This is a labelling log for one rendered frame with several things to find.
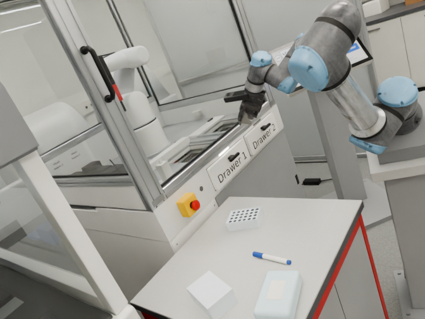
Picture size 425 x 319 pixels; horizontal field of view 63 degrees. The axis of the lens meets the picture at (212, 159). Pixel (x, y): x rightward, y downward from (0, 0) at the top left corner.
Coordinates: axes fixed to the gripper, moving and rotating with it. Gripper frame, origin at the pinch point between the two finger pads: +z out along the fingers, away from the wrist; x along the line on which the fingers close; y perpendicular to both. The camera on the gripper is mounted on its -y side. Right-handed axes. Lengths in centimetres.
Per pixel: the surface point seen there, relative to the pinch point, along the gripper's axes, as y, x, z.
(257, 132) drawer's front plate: 8.0, 15.1, 16.1
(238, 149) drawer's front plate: 3.3, -2.6, 13.7
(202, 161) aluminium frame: -7.5, -23.4, 6.7
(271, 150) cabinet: 17.4, 20.0, 29.4
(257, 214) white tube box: 21.5, -41.6, 1.5
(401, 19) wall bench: 88, 267, 41
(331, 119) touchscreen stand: 45, 67, 33
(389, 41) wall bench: 89, 263, 63
